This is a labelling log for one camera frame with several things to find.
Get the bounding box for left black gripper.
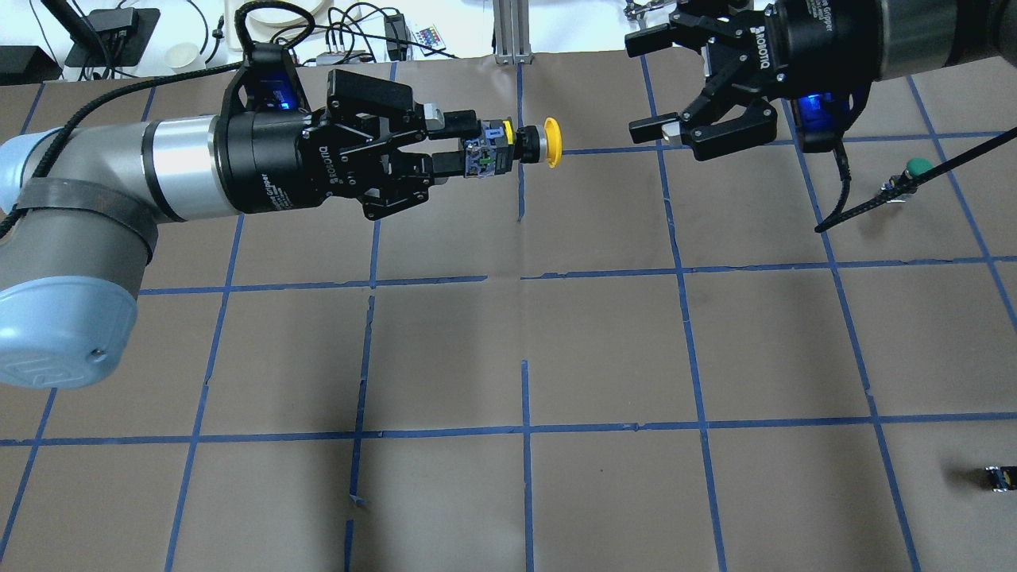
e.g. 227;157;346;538
215;69;497;221

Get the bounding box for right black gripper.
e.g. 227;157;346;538
625;1;880;160

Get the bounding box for yellow push button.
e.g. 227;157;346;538
460;118;564;178

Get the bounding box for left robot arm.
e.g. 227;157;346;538
1;63;516;388

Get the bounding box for green push button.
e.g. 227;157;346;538
876;158;933;205

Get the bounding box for black power adapter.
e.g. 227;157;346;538
384;12;410;62

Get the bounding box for remote control with coloured keys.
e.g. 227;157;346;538
411;25;447;52

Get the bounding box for white paper cup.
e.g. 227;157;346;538
164;42;206;75

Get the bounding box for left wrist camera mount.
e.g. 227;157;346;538
219;42;311;119

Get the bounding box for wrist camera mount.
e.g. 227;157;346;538
219;42;311;119
791;83;872;153

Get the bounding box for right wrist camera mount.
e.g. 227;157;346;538
791;83;872;153

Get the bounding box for aluminium frame post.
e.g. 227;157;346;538
493;0;533;66

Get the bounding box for black camera stand base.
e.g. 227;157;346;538
65;7;162;68

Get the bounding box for small black yellow switch block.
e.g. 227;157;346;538
984;465;1017;493

